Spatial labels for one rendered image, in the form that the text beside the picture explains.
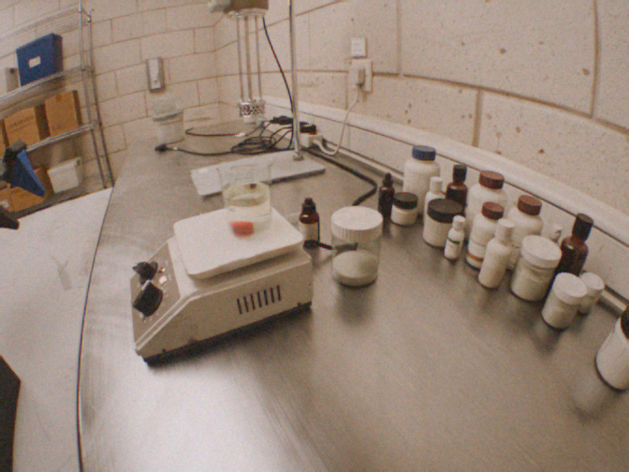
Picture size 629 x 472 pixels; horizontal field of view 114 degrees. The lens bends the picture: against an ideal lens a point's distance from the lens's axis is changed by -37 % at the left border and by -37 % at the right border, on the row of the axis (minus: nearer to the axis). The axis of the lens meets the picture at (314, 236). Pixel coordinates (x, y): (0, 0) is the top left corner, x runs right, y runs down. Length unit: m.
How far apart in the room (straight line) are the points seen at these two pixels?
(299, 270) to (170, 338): 0.15
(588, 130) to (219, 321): 0.54
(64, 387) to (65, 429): 0.06
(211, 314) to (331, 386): 0.13
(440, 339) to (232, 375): 0.21
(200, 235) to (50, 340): 0.25
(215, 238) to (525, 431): 0.35
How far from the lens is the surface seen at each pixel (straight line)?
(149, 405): 0.32
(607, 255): 0.51
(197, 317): 0.31
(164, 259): 0.38
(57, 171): 2.62
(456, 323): 0.37
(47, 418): 0.38
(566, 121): 0.54
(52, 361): 0.43
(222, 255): 0.31
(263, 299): 0.32
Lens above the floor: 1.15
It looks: 30 degrees down
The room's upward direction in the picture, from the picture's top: 2 degrees counter-clockwise
